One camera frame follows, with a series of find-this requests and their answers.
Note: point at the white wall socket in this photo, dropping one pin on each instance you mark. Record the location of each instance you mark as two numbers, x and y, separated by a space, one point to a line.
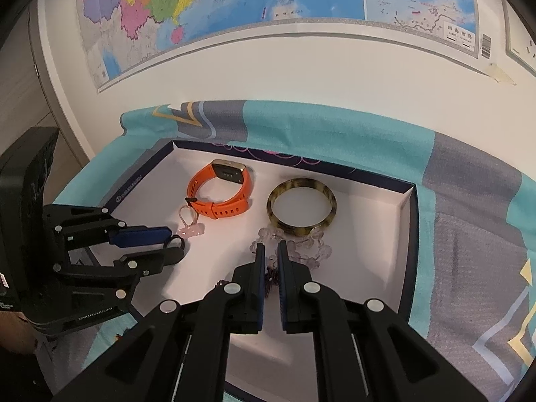
519 37

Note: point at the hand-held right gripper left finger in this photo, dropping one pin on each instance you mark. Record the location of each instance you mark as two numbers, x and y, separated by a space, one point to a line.
261 287

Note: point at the orange smartwatch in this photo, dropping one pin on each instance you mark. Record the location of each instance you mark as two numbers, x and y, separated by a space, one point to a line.
222 208

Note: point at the tortoiseshell bangle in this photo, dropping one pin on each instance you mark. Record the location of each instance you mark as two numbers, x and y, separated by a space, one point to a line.
301 228

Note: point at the pink charm with loop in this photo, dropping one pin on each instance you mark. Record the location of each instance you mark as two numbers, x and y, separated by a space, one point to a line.
190 231

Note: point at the dark blue shallow box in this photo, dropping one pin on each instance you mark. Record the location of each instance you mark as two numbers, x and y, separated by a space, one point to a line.
368 238

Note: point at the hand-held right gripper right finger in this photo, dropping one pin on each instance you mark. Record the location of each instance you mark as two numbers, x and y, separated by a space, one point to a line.
281 287

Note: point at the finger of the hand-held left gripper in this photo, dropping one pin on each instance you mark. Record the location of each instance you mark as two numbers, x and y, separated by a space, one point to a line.
142 236
150 259

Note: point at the teal and grey printed cloth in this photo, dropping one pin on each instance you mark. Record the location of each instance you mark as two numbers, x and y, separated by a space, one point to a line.
460 259

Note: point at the person's left forearm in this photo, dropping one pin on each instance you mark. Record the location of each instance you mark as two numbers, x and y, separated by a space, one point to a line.
16 331

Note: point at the grey cabinet door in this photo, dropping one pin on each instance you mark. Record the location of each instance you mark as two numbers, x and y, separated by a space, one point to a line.
25 92

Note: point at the piece of clear tape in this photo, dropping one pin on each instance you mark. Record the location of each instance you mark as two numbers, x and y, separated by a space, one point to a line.
500 74

